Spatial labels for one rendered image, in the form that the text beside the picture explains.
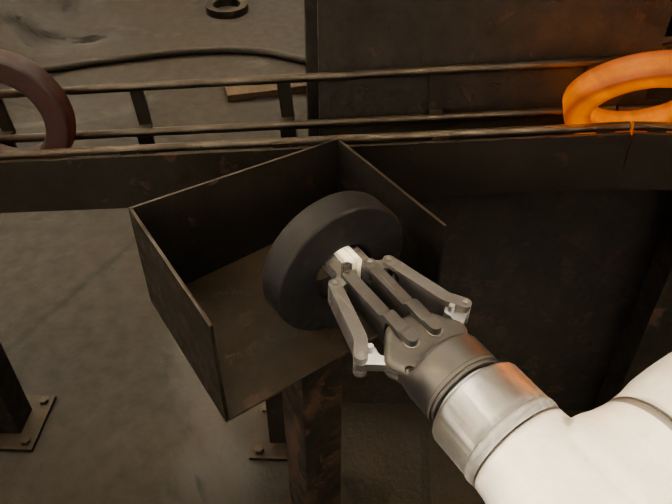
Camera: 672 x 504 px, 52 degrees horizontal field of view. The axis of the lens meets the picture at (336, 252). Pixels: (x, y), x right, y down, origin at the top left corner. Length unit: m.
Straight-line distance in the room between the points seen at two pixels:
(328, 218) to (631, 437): 0.31
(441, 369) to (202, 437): 0.92
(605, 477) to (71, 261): 1.56
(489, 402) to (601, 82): 0.46
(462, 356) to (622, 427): 0.13
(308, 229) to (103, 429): 0.93
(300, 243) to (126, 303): 1.11
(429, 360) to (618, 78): 0.44
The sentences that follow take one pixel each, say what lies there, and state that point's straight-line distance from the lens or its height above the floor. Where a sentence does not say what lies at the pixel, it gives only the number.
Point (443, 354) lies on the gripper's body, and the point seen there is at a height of 0.73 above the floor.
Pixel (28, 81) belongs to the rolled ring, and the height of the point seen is 0.75.
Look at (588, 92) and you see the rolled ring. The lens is 0.87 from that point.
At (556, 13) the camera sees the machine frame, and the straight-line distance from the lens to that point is 0.96.
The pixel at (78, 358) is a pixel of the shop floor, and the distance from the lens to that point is 1.62.
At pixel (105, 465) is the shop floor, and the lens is 1.43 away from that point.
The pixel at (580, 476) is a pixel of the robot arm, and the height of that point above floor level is 0.74.
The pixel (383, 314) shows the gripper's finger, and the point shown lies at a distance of 0.60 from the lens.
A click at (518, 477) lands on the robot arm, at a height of 0.73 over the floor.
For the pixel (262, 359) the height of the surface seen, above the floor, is 0.59.
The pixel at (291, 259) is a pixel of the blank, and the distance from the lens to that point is 0.63.
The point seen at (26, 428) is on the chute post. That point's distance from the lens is 1.52.
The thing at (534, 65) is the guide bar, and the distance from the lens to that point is 0.97.
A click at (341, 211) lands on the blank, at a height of 0.77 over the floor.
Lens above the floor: 1.15
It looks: 40 degrees down
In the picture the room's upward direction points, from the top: straight up
